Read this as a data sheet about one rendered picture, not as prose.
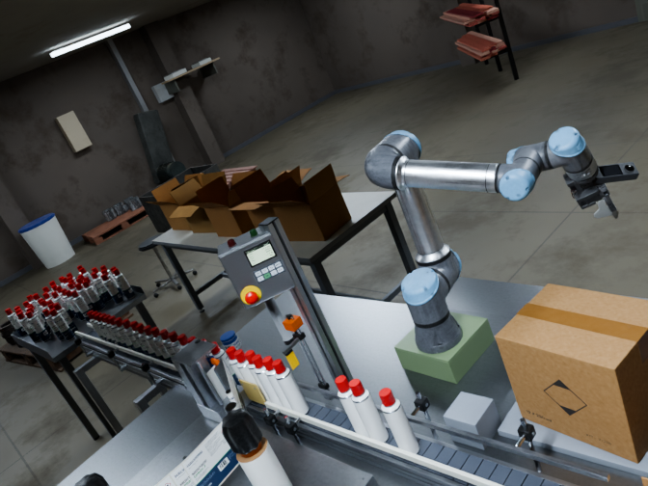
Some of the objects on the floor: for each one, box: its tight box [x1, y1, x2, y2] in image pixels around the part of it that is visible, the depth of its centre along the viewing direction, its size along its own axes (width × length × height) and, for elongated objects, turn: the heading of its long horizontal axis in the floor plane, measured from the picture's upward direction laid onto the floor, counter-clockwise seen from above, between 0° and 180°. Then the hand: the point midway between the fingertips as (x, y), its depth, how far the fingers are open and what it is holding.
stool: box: [138, 234, 197, 298], centre depth 598 cm, size 48×51×54 cm
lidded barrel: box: [18, 213, 75, 269], centre depth 910 cm, size 59×59×72 cm
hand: (612, 203), depth 163 cm, fingers open, 7 cm apart
